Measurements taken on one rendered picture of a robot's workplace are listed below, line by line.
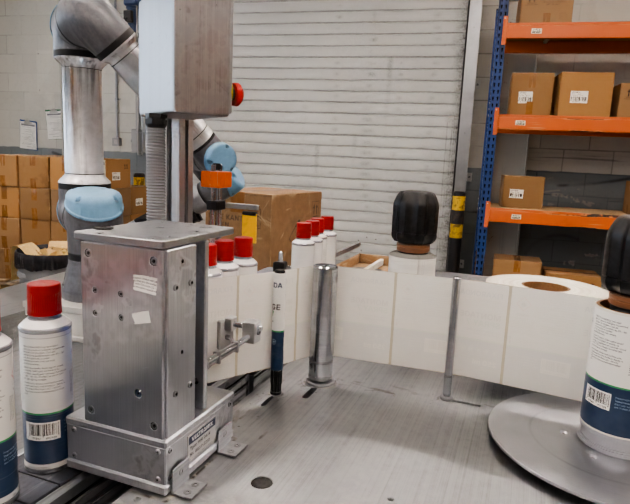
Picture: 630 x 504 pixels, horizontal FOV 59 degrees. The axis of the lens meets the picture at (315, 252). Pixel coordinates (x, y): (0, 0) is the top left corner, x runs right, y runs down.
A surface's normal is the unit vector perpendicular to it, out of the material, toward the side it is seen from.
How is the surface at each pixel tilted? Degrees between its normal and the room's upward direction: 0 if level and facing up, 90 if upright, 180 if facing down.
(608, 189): 90
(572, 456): 0
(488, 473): 0
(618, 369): 90
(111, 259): 90
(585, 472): 0
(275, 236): 90
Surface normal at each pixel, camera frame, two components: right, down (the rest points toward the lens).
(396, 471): 0.04, -0.98
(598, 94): -0.18, 0.15
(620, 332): -0.71, 0.08
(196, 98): 0.56, 0.16
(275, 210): 0.88, 0.12
